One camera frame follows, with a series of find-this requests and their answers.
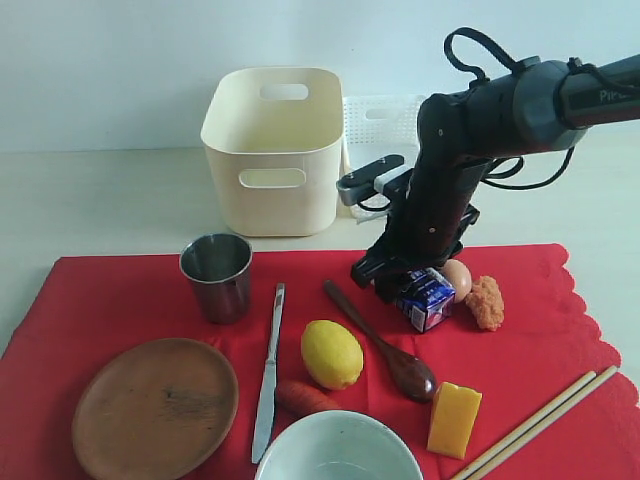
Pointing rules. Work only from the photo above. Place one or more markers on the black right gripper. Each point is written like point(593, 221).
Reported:
point(422, 229)

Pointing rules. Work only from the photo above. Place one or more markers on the small blue milk carton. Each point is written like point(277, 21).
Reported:
point(425, 298)

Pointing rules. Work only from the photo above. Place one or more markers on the brown egg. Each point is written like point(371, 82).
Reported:
point(459, 276)

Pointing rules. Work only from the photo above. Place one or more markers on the yellow lemon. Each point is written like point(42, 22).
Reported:
point(331, 354)

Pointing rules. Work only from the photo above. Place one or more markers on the orange fried chicken piece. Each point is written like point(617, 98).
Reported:
point(486, 303)

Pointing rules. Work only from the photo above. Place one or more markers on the yellow cheese wedge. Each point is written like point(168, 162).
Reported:
point(453, 415)

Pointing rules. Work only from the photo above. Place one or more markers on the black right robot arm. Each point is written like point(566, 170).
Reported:
point(547, 106)

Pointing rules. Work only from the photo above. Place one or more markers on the dark wooden spoon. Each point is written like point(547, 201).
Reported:
point(413, 378)

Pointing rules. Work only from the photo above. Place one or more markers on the white perforated plastic basket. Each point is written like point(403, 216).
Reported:
point(376, 126)

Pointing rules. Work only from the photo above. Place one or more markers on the orange carrot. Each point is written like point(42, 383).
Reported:
point(302, 400)

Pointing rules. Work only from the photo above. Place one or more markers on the silver table knife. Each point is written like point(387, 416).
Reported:
point(265, 412)

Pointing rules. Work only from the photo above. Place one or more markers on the stainless steel cup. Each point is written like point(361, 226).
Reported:
point(217, 268)

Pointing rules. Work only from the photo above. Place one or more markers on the red paper table mat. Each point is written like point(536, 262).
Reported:
point(90, 309)

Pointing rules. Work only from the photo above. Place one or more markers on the white ceramic bowl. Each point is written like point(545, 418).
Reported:
point(338, 444)

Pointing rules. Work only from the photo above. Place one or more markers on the cream plastic bin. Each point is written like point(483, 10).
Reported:
point(273, 139)

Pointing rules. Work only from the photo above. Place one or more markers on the upper wooden chopstick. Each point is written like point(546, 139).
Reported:
point(525, 426)

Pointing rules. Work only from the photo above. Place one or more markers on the wooden chopstick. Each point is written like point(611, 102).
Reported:
point(525, 426)
point(555, 415)

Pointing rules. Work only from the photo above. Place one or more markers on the lower wooden chopstick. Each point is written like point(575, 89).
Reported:
point(555, 415)

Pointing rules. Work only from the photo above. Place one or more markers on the brown wooden plate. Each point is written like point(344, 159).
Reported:
point(156, 411)

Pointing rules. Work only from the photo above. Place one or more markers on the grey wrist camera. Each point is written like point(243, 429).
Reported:
point(358, 185)

